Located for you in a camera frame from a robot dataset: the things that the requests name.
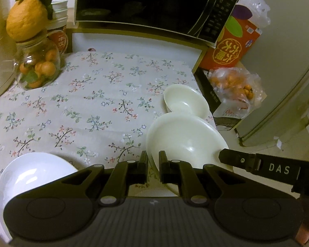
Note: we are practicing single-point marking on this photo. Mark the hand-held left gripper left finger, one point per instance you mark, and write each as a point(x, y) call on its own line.
point(144, 164)

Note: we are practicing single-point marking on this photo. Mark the floral tablecloth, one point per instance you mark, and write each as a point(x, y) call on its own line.
point(92, 108)

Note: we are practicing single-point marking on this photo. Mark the crumpled clear plastic bag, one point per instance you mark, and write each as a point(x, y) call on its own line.
point(255, 5)

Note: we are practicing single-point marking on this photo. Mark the person's right hand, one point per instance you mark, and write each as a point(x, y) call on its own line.
point(304, 232)

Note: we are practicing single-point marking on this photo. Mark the plastic bag of oranges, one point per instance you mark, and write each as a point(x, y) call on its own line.
point(234, 87)

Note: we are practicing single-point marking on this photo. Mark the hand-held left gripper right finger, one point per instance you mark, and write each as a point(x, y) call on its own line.
point(162, 166)

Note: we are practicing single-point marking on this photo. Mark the large yellow citrus fruit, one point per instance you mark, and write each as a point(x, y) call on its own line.
point(25, 20)

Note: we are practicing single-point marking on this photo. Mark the black microwave oven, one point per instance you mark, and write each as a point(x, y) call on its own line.
point(144, 5)

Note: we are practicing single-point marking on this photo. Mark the large cream bowl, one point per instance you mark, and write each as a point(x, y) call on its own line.
point(185, 139)

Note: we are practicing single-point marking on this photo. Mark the grey refrigerator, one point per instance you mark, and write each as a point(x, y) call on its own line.
point(285, 69)

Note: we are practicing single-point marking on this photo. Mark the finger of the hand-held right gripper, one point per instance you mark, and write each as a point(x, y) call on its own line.
point(237, 159)

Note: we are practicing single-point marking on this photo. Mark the printed cardboard box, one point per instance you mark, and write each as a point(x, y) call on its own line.
point(229, 119)

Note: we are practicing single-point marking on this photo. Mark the red gift box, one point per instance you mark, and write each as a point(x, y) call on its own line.
point(231, 46)

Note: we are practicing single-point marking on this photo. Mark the stack of white containers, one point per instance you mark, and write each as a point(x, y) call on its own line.
point(59, 14)

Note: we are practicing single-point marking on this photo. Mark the glass jar of small oranges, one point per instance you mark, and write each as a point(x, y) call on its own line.
point(41, 64)

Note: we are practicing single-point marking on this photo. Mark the small cream bowl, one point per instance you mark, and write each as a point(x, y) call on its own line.
point(182, 97)

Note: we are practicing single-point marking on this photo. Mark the white air fryer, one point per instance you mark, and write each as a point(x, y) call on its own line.
point(0, 43)

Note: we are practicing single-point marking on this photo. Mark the plain white plate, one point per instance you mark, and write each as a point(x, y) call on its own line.
point(41, 171)

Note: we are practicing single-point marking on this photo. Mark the black carton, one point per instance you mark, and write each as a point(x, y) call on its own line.
point(207, 90)

